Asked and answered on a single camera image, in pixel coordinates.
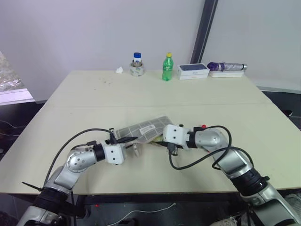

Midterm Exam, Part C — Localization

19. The grey grid zip pouch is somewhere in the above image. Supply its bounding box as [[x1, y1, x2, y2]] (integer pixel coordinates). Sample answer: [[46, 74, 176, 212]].
[[114, 114, 174, 145]]

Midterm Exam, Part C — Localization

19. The thin black floor cable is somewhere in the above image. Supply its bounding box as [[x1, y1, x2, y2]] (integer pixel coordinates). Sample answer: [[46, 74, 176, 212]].
[[0, 120, 25, 137]]

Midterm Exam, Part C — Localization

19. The black cable tie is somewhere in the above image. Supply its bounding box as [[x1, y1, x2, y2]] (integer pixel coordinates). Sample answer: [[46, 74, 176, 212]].
[[22, 181, 43, 191]]

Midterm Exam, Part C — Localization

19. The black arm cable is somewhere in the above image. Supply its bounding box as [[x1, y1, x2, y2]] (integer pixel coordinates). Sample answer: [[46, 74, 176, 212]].
[[43, 128, 116, 185], [168, 125, 255, 170]]

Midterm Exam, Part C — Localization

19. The purple folded umbrella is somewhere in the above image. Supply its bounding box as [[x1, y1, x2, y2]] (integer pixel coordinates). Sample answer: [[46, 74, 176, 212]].
[[207, 61, 248, 72]]

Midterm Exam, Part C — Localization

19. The small blue-capped bottle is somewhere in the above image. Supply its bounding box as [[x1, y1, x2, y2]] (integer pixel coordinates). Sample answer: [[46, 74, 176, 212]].
[[131, 52, 143, 68]]

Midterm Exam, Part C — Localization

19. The grey metal ledge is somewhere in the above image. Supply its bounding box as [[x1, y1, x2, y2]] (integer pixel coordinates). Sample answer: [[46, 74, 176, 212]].
[[0, 88, 36, 106]]

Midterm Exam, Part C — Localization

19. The green soda bottle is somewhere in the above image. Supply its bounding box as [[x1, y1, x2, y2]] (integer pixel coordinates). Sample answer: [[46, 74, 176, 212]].
[[162, 52, 175, 81]]

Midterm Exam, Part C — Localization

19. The clear tape roll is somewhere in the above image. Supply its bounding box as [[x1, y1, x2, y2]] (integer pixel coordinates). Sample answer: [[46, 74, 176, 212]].
[[129, 61, 146, 77]]

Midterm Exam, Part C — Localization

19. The crinkled foil sheet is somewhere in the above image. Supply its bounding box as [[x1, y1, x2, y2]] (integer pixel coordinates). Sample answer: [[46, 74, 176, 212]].
[[0, 50, 24, 92]]

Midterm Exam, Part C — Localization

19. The white cord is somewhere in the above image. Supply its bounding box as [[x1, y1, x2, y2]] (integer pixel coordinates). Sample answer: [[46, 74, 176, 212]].
[[112, 202, 177, 225]]

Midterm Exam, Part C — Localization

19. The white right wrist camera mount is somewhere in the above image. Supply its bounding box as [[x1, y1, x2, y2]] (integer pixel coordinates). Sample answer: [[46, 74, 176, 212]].
[[162, 124, 191, 150]]

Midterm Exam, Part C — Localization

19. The dark vertical post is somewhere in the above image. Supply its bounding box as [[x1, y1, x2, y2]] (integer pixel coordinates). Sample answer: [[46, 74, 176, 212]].
[[190, 0, 219, 65]]

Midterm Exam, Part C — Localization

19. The flat white box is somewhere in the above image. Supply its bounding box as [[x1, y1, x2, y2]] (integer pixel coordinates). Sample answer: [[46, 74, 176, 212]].
[[209, 70, 245, 78]]

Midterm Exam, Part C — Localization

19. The white box with blue lid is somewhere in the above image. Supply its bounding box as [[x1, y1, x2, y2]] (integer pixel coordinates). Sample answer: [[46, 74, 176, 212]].
[[176, 63, 210, 81]]

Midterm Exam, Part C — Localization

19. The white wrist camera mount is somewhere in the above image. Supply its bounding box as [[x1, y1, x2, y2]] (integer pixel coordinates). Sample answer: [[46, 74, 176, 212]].
[[103, 143, 127, 166], [162, 124, 191, 150]]

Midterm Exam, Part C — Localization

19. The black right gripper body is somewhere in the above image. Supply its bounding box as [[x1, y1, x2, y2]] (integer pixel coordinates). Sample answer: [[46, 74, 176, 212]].
[[166, 142, 184, 156]]

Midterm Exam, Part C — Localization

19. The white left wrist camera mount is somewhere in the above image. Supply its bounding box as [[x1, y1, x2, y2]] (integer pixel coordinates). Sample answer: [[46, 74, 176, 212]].
[[103, 143, 127, 166]]

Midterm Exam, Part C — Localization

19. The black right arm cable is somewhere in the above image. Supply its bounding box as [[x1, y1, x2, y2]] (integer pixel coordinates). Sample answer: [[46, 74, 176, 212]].
[[168, 125, 255, 170]]

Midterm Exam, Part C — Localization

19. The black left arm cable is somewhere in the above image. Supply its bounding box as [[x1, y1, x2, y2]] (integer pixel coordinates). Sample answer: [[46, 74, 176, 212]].
[[43, 128, 116, 185]]

